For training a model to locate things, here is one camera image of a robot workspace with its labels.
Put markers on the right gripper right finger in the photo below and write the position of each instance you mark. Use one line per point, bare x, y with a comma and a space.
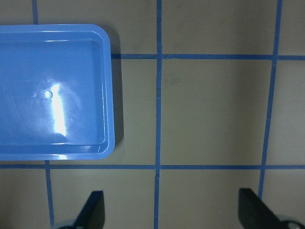
253, 213

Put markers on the blue plastic tray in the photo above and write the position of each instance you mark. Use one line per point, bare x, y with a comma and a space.
56, 100

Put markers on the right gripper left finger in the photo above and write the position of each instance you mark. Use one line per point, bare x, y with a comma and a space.
92, 215

